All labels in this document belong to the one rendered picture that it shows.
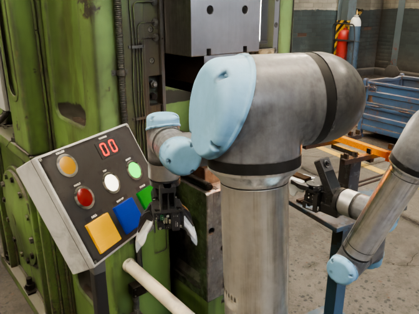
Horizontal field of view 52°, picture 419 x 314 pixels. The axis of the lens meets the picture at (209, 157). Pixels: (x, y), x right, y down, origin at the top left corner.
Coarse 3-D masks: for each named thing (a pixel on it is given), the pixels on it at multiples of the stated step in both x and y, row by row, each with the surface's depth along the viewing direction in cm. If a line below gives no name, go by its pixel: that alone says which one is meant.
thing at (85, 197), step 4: (80, 192) 101; (84, 192) 101; (88, 192) 102; (80, 196) 100; (84, 196) 101; (88, 196) 102; (80, 200) 100; (84, 200) 100; (88, 200) 101; (92, 200) 103; (84, 204) 100; (88, 204) 101
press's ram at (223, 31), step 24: (168, 0) 138; (192, 0) 129; (216, 0) 135; (240, 0) 141; (168, 24) 140; (192, 24) 132; (216, 24) 137; (240, 24) 144; (168, 48) 143; (192, 48) 134; (216, 48) 140; (240, 48) 146
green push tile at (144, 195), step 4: (144, 188) 119; (148, 188) 119; (152, 188) 120; (140, 192) 116; (144, 192) 117; (148, 192) 119; (140, 196) 115; (144, 196) 117; (148, 196) 118; (140, 200) 115; (144, 200) 116; (148, 200) 117; (144, 204) 116; (144, 208) 116
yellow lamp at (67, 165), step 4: (64, 156) 101; (60, 160) 99; (64, 160) 100; (68, 160) 101; (72, 160) 102; (60, 164) 99; (64, 164) 100; (68, 164) 100; (72, 164) 101; (64, 168) 99; (68, 168) 100; (72, 168) 101; (64, 172) 99; (68, 172) 100; (72, 172) 101
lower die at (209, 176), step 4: (184, 132) 189; (200, 168) 152; (204, 168) 150; (196, 172) 154; (200, 172) 152; (204, 172) 151; (208, 172) 152; (200, 176) 153; (204, 176) 151; (208, 176) 152; (212, 176) 154; (208, 180) 153; (212, 180) 154; (216, 180) 155
